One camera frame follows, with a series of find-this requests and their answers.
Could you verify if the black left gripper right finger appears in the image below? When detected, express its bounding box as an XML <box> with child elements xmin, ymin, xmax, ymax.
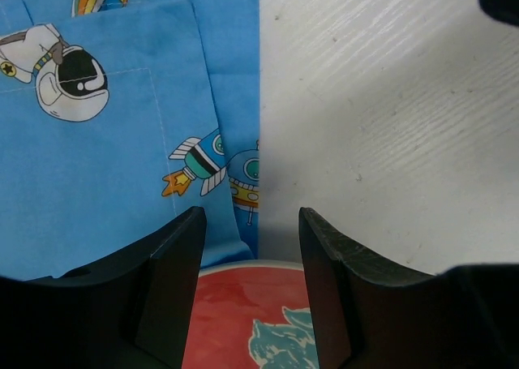
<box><xmin>298</xmin><ymin>208</ymin><xmax>518</xmax><ymax>368</ymax></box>

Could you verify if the blue space-print cloth placemat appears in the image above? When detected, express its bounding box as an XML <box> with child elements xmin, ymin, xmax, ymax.
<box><xmin>1</xmin><ymin>0</ymin><xmax>260</xmax><ymax>280</ymax></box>

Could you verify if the red and teal floral plate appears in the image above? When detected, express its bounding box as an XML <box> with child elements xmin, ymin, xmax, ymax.
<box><xmin>182</xmin><ymin>260</ymin><xmax>319</xmax><ymax>369</ymax></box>

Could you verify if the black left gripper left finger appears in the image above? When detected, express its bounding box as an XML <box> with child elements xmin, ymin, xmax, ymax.
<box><xmin>1</xmin><ymin>207</ymin><xmax>207</xmax><ymax>368</ymax></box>

